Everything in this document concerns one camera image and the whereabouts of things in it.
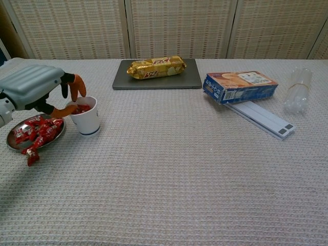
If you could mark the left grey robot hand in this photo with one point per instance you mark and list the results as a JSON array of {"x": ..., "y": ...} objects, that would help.
[{"x": 28, "y": 84}]

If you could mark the shiny metal bowl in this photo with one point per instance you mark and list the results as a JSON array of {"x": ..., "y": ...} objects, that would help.
[{"x": 12, "y": 142}]

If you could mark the white paper cup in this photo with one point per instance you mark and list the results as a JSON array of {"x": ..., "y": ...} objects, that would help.
[{"x": 87, "y": 123}]

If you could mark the woven folding screen panel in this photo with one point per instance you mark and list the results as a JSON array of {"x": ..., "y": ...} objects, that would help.
[
  {"x": 179, "y": 28},
  {"x": 71, "y": 28},
  {"x": 321, "y": 48},
  {"x": 276, "y": 28}
]

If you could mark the grey metal tray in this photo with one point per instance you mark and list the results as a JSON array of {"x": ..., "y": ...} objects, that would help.
[{"x": 153, "y": 84}]

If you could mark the gold biscuit packet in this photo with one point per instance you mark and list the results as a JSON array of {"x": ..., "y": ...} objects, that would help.
[{"x": 156, "y": 68}]

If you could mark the beige woven tablecloth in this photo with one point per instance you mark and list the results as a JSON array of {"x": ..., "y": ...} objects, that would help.
[{"x": 164, "y": 179}]

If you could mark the orange blue cracker box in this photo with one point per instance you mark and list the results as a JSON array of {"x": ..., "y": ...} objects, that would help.
[{"x": 238, "y": 88}]

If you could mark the white folded laptop stand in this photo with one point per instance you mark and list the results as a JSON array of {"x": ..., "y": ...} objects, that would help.
[{"x": 266, "y": 120}]

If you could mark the clear plastic bottle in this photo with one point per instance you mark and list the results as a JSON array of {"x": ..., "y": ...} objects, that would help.
[{"x": 298, "y": 92}]

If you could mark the brown wooden post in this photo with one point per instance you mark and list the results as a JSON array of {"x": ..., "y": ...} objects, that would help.
[{"x": 12, "y": 33}]

